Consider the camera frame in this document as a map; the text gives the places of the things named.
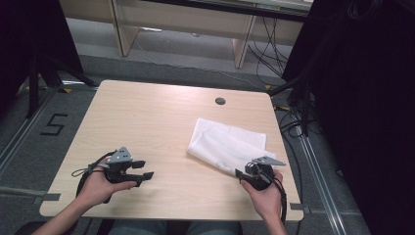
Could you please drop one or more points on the black metal stand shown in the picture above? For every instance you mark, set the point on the black metal stand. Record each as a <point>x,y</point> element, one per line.
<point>42,78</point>
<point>303,94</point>

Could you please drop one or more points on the aluminium floor rail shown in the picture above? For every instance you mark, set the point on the aluminium floor rail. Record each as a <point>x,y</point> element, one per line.
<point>23,130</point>
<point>321,182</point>

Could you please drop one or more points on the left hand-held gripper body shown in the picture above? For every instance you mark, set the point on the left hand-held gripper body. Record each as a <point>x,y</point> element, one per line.
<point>119,164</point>

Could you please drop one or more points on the black curtain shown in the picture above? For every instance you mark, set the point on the black curtain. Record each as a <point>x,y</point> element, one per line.
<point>29,32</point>
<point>365,98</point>

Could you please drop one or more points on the person's right hand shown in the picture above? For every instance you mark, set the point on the person's right hand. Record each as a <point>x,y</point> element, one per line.
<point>266,199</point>

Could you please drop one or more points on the person's left hand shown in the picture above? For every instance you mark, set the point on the person's left hand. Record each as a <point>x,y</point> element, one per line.
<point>98,189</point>

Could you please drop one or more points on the white mesh zipper bag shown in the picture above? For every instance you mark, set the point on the white mesh zipper bag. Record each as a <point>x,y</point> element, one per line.
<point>225,143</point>

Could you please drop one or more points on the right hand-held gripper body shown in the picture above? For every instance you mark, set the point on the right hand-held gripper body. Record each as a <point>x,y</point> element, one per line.
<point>261,174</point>

